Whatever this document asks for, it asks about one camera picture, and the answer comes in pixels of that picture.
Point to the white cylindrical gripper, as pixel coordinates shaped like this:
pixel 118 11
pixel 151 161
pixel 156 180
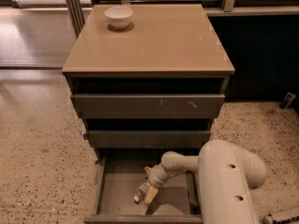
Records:
pixel 154 178

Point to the clear plastic water bottle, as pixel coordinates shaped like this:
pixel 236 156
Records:
pixel 142 191

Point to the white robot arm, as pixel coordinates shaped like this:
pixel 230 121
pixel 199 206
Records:
pixel 226 176

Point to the open bottom grey drawer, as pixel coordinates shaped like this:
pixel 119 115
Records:
pixel 121 172

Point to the middle grey drawer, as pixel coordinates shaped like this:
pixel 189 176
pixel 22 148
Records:
pixel 147 139

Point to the top grey drawer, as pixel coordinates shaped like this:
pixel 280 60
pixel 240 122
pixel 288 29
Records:
pixel 159 106

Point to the grey drawer cabinet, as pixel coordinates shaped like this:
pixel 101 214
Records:
pixel 166 49

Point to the grey power strip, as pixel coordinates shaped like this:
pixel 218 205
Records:
pixel 282 217

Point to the white ceramic bowl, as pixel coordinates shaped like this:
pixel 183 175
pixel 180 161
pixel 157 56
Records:
pixel 119 17

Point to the small grey floor bracket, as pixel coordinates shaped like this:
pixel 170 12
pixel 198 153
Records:
pixel 287 100

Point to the metal window frame post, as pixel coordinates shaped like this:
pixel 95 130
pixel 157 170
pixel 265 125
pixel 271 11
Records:
pixel 76 15

